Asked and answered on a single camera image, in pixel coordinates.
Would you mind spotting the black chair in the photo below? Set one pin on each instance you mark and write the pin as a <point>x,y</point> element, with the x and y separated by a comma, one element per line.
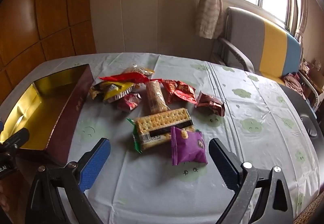
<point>306,117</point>

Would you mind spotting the brown yellow snack packet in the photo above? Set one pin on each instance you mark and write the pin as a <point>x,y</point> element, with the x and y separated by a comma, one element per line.
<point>97,89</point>

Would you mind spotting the wooden panelled wardrobe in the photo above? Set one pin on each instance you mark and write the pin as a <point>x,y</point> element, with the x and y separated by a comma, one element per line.
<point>45,6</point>

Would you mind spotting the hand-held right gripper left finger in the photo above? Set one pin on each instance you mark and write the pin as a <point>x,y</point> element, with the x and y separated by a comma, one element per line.
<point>97,160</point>

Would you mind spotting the grey yellow blue armchair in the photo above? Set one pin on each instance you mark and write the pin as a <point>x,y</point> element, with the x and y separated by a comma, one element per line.
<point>248,36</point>

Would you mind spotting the red snack packet gold print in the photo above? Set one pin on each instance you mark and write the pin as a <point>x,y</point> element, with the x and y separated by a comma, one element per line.
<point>169,89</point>
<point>186,92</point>

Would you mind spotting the purple snack packet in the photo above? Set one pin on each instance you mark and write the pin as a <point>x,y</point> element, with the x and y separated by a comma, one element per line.
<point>188,146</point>

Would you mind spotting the brown woven chair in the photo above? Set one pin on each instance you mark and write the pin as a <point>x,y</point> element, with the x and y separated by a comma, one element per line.
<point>312,213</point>

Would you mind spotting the square cracker pack green wrap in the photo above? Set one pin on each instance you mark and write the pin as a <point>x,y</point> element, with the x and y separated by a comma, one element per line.
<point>159,122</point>

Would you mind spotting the maroon box gold interior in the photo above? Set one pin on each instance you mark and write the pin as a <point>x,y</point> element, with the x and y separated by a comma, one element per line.
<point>38,102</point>

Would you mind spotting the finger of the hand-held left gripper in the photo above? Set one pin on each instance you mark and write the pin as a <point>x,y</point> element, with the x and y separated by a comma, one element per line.
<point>17,138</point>
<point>1,125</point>

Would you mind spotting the clear yellow snack packet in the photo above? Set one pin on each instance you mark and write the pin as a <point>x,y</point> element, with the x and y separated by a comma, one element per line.
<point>139,70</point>

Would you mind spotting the pink red snack packet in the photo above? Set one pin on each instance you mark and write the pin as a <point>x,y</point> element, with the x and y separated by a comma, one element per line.
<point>129,102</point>

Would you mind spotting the dark red snack packet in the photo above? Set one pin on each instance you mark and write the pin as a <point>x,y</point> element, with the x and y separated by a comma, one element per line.
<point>210,103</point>

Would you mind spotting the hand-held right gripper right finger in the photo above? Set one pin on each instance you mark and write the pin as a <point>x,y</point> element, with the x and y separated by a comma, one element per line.
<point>224,165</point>

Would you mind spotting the pink cloth pile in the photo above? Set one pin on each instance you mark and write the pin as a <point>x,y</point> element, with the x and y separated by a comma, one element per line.
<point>293,82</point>

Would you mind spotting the yellow black snack packet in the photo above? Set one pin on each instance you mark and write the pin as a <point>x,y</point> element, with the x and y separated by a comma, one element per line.
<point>117,89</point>

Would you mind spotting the long plain red snack packet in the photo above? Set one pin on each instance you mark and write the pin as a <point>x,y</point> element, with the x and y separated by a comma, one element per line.
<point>126,78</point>

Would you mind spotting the beige striped curtain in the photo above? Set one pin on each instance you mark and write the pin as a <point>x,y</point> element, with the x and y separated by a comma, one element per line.
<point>208,6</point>

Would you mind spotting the round biscuit tube pack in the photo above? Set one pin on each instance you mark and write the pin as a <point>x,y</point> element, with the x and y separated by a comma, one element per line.
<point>155,97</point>

